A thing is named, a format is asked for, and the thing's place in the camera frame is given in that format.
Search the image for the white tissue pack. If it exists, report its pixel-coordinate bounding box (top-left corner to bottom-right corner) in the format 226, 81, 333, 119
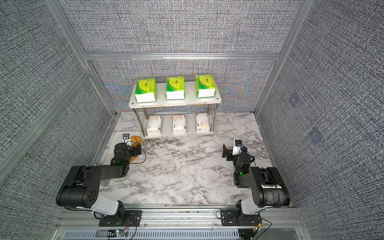
173, 115, 187, 135
147, 116, 163, 136
196, 113, 210, 133

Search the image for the green tissue pack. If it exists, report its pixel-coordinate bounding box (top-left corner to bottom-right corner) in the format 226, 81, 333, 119
166, 76, 185, 100
135, 78, 157, 103
195, 74, 216, 98

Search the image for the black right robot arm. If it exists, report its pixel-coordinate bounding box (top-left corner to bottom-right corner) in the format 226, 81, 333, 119
222, 140, 290, 217

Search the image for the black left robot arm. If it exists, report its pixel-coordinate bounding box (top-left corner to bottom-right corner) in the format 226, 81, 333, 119
56, 142, 143, 218

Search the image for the white two-tier metal shelf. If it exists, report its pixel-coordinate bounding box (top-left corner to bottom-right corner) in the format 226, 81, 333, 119
129, 82, 222, 139

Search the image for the white plastic tray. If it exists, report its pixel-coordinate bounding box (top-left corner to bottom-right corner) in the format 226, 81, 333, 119
98, 131, 145, 173

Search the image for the glazed ring donut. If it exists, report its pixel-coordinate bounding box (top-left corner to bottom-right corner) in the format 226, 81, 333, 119
130, 136, 143, 147

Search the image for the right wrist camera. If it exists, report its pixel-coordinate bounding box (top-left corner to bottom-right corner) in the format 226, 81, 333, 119
232, 140, 243, 156

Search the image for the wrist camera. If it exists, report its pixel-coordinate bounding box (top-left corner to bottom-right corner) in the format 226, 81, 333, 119
122, 134, 131, 143
232, 140, 243, 156

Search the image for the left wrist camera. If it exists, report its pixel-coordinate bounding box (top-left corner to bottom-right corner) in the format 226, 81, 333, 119
122, 134, 131, 143

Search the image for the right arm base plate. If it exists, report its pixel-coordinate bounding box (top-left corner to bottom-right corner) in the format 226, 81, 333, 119
220, 210, 262, 227

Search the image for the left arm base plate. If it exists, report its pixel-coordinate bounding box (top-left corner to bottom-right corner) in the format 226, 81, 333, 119
99, 210, 143, 227

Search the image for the white slotted cable duct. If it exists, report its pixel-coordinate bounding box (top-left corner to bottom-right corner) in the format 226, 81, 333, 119
62, 229, 240, 240

